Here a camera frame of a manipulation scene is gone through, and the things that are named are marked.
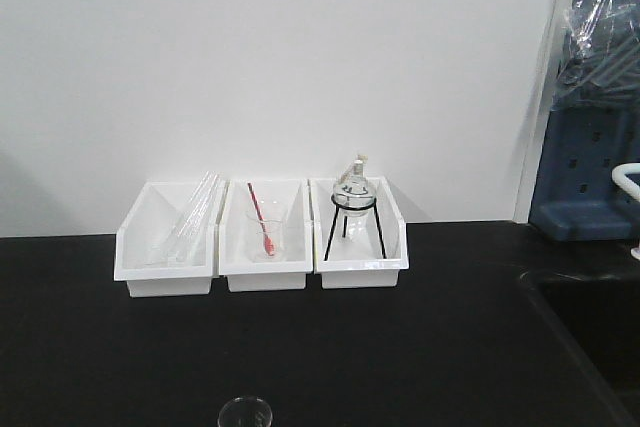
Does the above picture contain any clear glass beaker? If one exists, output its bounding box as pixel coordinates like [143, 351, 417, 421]
[217, 396, 274, 427]

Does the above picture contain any small glass beaker in bin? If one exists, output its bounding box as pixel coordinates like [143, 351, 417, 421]
[245, 211, 286, 263]

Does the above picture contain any round glass flask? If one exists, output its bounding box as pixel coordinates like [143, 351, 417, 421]
[331, 154, 377, 238]

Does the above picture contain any middle white plastic bin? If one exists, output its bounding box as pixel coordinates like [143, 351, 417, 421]
[217, 179, 313, 292]

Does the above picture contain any white plastic bin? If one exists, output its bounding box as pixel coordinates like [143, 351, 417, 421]
[217, 179, 313, 292]
[309, 177, 409, 289]
[113, 180, 226, 298]

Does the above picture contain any right white plastic bin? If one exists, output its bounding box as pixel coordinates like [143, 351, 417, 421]
[309, 177, 409, 289]

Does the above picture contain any glass test tubes bundle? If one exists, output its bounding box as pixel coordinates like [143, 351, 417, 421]
[146, 171, 219, 266]

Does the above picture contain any left white plastic bin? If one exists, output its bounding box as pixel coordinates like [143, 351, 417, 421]
[113, 180, 226, 298]

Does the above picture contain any blue pegboard drying rack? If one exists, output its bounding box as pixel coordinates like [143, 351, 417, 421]
[529, 0, 639, 241]

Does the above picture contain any white faucet pipe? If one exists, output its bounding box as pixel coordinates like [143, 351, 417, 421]
[610, 162, 640, 260]

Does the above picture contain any black lab sink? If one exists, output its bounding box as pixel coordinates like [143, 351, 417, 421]
[518, 271, 639, 426]

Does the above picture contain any clear plastic bag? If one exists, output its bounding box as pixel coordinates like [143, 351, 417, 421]
[556, 0, 639, 109]

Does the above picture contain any black wire tripod stand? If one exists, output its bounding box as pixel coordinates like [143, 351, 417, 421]
[323, 194, 387, 261]

